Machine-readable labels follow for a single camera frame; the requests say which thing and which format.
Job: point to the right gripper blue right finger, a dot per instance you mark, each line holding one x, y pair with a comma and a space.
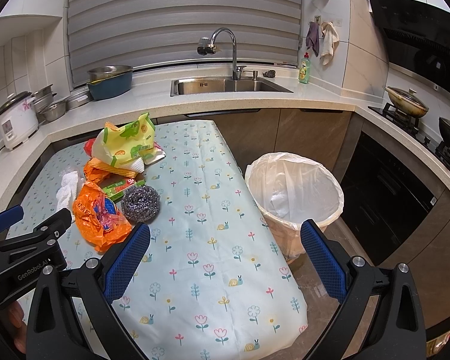
349, 280

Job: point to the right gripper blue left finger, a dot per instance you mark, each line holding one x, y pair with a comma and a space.
102, 281

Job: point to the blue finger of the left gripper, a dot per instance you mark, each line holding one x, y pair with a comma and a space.
10, 217
41, 243

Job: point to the orange plastic bag blue print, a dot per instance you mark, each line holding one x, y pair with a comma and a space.
98, 219

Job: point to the orange foam fruit net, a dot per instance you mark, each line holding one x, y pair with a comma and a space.
96, 171

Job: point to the red plastic bag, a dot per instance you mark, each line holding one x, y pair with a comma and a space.
88, 146

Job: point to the chrome kitchen faucet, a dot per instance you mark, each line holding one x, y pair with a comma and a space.
211, 46

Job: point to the operator hand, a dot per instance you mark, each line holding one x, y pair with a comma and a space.
16, 317

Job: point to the white crumpled paper towel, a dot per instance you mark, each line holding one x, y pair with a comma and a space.
68, 191

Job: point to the black built-in oven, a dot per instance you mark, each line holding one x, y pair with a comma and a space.
384, 200

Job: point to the steel wool scrubber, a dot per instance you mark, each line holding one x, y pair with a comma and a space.
140, 203

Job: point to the green red small box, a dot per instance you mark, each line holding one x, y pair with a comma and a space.
116, 191

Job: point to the white rice cooker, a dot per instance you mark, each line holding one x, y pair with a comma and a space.
18, 120

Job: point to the bin with white liner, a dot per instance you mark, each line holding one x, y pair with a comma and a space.
288, 189

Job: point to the floral light blue tablecloth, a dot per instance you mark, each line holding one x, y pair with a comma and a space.
213, 283

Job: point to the small steel bowl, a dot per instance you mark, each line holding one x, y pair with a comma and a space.
53, 111

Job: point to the stacked steel pots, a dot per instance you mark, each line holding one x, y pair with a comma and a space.
42, 98

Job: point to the yellow green snack bag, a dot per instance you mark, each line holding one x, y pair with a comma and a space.
131, 147

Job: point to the steel plate stack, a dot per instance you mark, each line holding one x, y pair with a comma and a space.
77, 98

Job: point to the black gas stove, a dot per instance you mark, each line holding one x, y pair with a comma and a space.
410, 125

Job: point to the dark blue basin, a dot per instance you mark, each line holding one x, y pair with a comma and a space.
110, 87

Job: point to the steel bowl in basin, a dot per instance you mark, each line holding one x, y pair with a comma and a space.
105, 72

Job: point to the wok with glass lid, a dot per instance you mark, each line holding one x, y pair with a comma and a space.
406, 101

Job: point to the green dish soap bottle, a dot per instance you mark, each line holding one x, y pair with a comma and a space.
304, 69

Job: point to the dark sink scrubber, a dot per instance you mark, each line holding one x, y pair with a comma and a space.
269, 74

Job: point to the stainless steel sink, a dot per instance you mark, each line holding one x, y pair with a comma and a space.
211, 85

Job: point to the purple hanging cloth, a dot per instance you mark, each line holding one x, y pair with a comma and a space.
312, 39

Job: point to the cream hanging cloth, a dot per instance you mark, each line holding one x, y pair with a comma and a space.
330, 42

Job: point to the grey window blind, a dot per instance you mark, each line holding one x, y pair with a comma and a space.
145, 33

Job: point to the black range hood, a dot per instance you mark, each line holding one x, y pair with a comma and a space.
416, 37

